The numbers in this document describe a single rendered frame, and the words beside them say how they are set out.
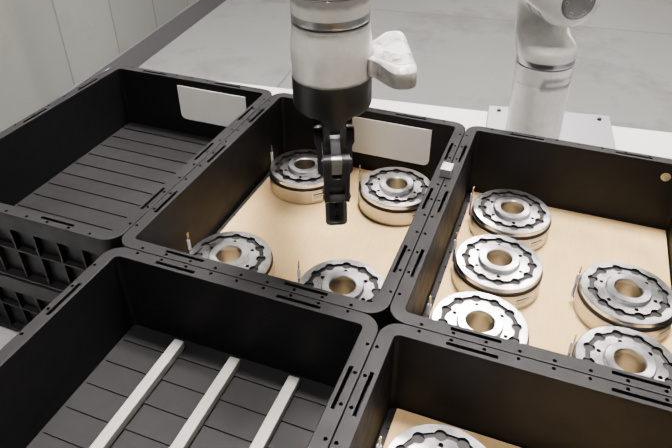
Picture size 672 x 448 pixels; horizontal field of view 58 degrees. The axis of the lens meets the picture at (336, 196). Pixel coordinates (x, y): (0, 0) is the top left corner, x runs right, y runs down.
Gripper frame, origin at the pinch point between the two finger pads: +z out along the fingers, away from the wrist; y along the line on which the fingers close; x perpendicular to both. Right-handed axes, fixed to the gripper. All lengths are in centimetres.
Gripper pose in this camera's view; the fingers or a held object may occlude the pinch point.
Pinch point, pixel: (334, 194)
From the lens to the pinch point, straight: 65.3
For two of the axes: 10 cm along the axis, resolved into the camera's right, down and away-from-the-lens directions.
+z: 0.2, 8.0, 5.9
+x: 10.0, -0.5, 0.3
